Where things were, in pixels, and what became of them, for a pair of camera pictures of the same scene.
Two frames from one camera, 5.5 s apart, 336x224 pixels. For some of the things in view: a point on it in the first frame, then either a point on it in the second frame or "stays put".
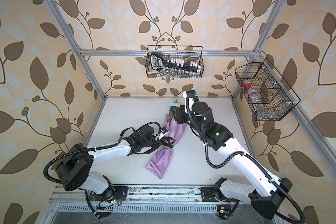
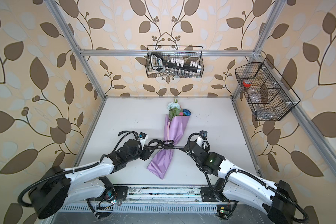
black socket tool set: [174, 67] stays put
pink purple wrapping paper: [161, 164] stays put
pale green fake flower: [175, 103] stays put
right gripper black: [180, 113] → [206, 151]
